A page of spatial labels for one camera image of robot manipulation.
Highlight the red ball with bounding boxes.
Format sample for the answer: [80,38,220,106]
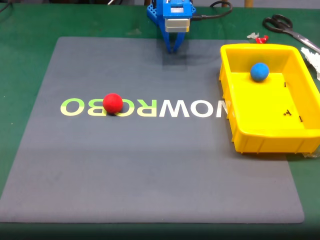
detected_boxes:
[102,92,124,113]

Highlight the blue ball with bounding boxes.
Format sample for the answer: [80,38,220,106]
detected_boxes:
[250,62,270,83]

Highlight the yellow plastic bin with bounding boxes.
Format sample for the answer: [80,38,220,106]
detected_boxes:
[218,43,320,155]

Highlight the black scissors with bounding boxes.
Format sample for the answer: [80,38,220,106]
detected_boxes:
[261,14,320,54]

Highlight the grey mat with lettering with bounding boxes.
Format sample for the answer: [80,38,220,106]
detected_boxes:
[0,36,305,224]

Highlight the white plastic piece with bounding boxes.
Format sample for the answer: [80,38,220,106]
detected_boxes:
[300,46,320,81]

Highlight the clear plastic bag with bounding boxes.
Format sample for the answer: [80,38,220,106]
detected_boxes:
[301,150,320,159]

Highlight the silver camera box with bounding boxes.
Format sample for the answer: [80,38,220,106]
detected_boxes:
[164,17,191,34]

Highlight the black camera cable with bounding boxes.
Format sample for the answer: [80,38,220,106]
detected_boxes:
[190,0,234,22]

